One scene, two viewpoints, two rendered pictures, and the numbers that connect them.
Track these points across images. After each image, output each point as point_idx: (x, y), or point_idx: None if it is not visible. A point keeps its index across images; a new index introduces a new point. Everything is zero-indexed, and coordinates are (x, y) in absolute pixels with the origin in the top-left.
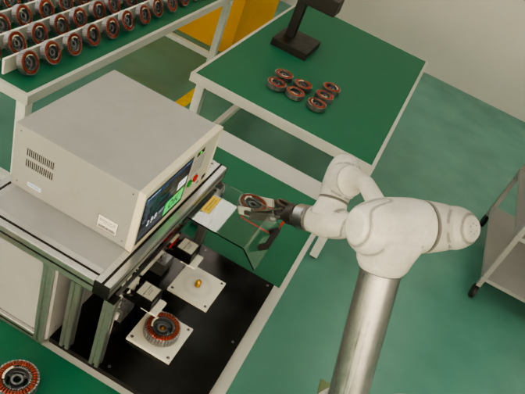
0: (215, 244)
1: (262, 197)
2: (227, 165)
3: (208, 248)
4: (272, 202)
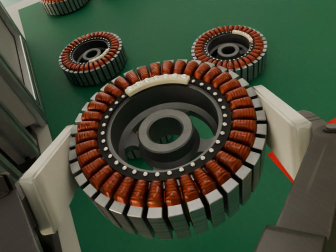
0: (107, 230)
1: (261, 91)
2: (331, 4)
3: (48, 249)
4: (291, 141)
